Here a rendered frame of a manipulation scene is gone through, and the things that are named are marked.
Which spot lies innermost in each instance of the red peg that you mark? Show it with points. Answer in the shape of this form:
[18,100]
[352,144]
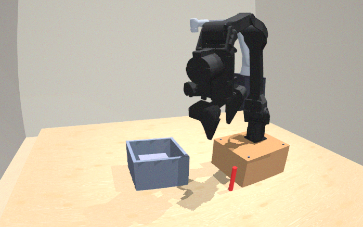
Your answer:
[232,180]

